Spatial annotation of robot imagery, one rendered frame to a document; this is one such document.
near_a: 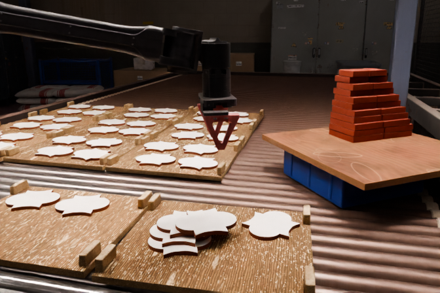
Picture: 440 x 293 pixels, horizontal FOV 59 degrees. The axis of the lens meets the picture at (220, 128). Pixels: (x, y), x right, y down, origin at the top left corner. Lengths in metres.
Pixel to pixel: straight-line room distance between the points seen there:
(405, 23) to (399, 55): 0.17
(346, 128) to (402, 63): 1.19
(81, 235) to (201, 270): 0.31
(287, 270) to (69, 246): 0.46
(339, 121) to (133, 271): 0.84
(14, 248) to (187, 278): 0.39
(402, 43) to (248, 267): 1.88
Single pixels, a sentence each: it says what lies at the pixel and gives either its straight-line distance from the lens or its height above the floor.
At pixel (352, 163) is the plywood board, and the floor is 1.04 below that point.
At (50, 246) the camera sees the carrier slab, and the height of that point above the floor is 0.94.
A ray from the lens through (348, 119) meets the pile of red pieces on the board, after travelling 1.31.
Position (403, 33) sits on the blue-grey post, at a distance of 2.45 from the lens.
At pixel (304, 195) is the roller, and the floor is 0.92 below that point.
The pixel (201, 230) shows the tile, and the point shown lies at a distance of 0.84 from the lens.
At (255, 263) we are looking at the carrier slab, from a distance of 0.81.
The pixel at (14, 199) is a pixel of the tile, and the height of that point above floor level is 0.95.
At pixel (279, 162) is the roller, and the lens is 1.46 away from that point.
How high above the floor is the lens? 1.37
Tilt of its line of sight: 13 degrees down
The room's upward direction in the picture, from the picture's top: straight up
